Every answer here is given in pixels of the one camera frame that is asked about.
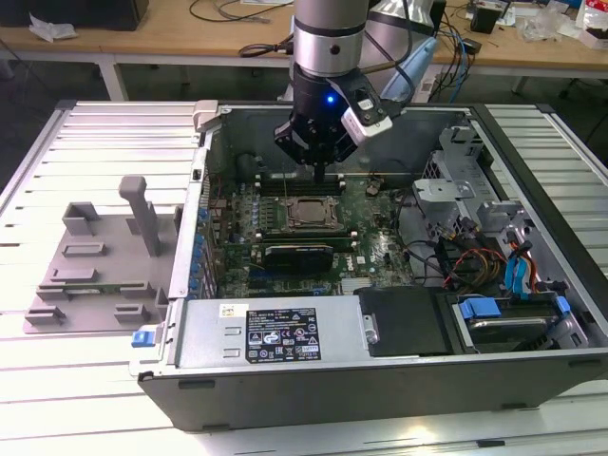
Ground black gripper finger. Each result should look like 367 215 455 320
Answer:
273 121 322 184
320 140 360 184

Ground RAM slots with black sticks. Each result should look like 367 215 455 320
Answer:
255 171 347 196
255 226 358 253

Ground grey case latch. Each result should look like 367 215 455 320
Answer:
193 99 222 134

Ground green motherboard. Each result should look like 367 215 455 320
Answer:
208 178 414 298

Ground white printed label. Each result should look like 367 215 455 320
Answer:
417 75 437 104

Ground silver metal drive cage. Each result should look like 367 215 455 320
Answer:
411 118 531 248

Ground black graphics card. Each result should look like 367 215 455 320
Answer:
263 244 333 276

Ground black plastic shroud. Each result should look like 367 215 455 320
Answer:
355 287 450 357

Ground black cube box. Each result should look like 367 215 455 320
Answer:
469 4 501 34

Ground black power supply label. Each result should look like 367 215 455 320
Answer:
244 306 322 365

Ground grey parts rack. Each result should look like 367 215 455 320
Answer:
22 175 184 336

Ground grey power supply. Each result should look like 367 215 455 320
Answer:
173 296 370 370

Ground hard disk in blue carrier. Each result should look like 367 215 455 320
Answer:
453 294 571 355

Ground clear plastic bags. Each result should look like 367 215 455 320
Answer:
520 4 579 42

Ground open black PC case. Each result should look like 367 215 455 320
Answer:
128 99 608 433

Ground blue case latch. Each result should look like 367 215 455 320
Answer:
130 327 158 348

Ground crumpled white plastic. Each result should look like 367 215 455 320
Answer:
28 11 80 44

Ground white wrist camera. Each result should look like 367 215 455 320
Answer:
339 78 395 147

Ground black wire bundle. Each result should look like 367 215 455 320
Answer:
403 216 481 289

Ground orange and yellow wires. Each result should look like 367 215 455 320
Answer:
448 246 509 289

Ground silver metal handle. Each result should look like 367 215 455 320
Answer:
360 313 381 343

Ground blue flat wires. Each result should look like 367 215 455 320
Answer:
503 254 538 300

